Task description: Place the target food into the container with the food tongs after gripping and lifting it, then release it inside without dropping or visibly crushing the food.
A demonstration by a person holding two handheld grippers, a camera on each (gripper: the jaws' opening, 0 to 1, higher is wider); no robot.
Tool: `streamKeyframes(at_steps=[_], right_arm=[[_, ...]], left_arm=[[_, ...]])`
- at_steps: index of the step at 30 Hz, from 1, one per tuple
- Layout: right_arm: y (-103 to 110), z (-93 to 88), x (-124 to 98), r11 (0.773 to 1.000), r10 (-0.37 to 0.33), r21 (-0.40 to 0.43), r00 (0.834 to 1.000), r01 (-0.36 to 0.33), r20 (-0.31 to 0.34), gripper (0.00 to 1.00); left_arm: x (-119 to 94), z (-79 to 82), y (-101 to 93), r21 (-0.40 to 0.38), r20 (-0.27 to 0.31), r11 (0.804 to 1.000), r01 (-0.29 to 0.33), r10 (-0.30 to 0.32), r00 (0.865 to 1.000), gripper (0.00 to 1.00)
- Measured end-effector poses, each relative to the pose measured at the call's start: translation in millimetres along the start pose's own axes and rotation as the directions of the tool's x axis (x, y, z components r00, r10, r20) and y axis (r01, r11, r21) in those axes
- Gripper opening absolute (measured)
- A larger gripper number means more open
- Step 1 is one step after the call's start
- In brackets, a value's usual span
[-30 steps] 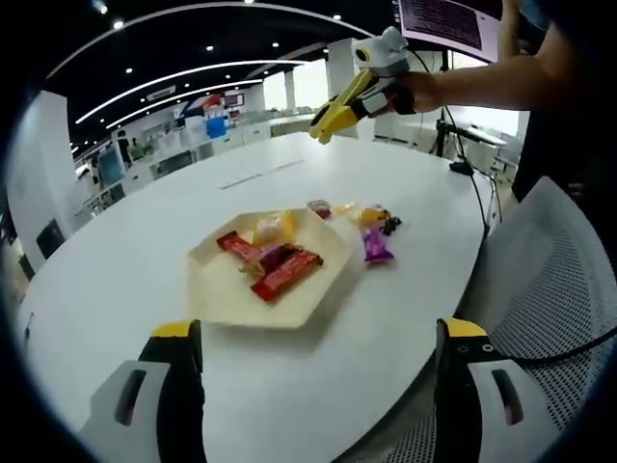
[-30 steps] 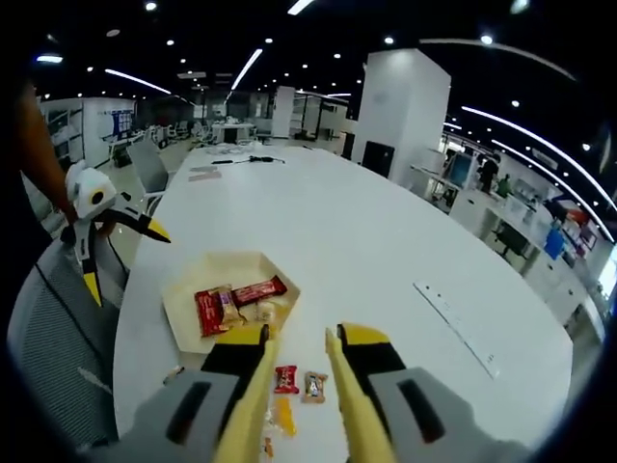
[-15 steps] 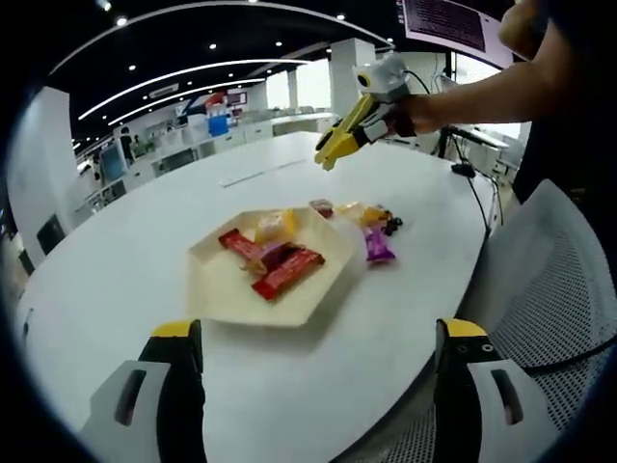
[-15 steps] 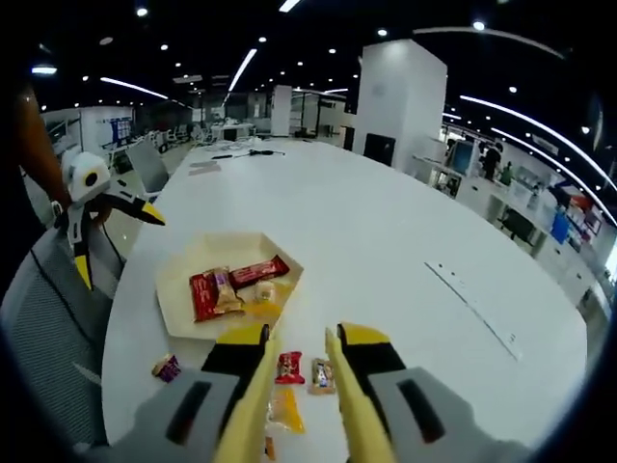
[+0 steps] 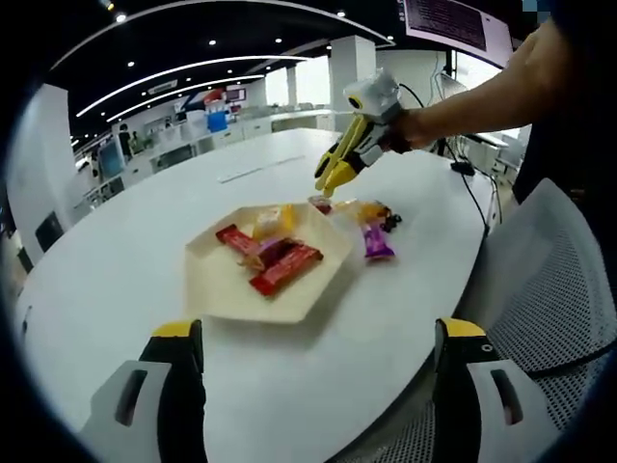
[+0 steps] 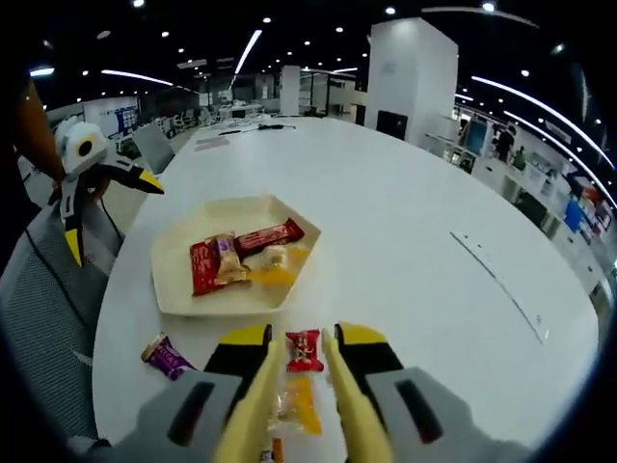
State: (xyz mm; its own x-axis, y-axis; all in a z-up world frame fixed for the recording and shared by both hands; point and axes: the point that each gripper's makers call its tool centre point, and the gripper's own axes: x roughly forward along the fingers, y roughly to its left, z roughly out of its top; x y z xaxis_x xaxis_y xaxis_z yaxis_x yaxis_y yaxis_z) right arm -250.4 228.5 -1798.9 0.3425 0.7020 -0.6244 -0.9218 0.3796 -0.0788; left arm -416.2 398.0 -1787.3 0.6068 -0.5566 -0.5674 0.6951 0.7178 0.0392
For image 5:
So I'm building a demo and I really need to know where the blue-screen display stand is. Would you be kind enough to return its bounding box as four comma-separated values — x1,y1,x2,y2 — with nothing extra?
98,139,127,177

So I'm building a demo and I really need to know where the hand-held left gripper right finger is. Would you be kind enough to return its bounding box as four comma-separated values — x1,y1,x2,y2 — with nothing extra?
432,316,563,463

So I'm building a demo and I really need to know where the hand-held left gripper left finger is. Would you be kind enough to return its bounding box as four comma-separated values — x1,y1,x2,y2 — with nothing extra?
76,317,207,463

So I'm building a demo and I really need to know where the black cabinet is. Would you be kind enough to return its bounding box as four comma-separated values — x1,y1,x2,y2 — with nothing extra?
34,211,66,253

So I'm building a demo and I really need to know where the yellow cake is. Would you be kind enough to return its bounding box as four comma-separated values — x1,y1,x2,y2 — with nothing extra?
253,204,296,240

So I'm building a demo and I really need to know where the gold candy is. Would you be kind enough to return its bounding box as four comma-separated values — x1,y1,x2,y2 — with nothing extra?
235,253,267,272

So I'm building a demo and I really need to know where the cream hexagonal container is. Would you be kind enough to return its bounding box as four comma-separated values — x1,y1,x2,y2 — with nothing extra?
185,202,356,324

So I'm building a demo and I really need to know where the purple snack packet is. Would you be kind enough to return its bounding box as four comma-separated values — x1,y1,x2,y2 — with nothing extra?
362,224,398,262

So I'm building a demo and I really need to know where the person's right hand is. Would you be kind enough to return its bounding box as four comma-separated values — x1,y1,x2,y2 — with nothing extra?
384,106,438,155

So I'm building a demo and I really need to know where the white cabinet counter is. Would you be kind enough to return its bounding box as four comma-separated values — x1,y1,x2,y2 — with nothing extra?
71,109,335,195

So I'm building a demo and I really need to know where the large hanging monitor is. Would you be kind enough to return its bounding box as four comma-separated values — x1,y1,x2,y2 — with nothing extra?
398,0,515,69

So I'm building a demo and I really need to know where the red snack bar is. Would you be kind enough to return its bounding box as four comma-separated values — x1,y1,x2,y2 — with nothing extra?
215,225,262,255
249,243,325,298

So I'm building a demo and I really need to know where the orange snack packet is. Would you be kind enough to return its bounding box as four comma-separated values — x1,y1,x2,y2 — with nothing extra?
335,198,392,228

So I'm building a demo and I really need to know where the white monitor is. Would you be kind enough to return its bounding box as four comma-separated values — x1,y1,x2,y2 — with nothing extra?
439,71,467,95

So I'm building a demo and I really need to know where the person's dark shirt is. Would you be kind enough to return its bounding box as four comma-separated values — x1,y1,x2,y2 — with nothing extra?
511,14,613,208

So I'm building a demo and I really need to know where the white flat strip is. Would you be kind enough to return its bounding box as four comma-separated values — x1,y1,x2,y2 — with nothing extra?
216,154,308,184

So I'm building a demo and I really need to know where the white mesh office chair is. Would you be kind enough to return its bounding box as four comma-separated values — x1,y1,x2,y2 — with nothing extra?
332,177,609,463

